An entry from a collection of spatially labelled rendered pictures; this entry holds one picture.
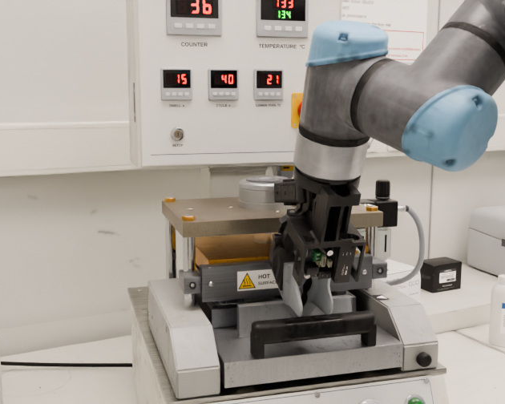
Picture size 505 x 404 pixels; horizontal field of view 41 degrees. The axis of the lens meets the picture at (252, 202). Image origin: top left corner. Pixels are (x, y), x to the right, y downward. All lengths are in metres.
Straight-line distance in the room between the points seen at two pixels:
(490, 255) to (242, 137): 0.97
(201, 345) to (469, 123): 0.39
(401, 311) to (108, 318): 0.79
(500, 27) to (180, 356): 0.47
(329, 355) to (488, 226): 1.11
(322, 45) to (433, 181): 1.25
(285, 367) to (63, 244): 0.75
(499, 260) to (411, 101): 1.26
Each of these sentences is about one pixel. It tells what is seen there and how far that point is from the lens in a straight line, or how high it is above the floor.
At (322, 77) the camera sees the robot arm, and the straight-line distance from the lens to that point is 0.65.
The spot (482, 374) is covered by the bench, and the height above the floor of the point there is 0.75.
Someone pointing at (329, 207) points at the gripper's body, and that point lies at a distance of 0.68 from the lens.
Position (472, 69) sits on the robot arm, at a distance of 0.62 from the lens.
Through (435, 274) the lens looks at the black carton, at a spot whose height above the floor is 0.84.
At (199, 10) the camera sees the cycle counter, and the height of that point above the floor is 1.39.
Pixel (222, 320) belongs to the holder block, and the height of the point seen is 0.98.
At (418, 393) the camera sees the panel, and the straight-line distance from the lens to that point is 0.86.
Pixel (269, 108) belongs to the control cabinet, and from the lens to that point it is 1.06.
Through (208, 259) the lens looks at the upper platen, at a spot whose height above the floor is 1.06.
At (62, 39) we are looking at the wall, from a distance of 1.40.
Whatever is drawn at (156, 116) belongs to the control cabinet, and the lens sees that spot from 1.02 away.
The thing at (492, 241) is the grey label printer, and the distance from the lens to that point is 1.84.
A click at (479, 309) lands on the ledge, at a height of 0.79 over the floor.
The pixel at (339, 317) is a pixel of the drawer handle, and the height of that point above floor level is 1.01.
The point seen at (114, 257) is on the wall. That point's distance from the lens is 1.46.
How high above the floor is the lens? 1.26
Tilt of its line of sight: 9 degrees down
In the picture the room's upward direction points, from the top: straight up
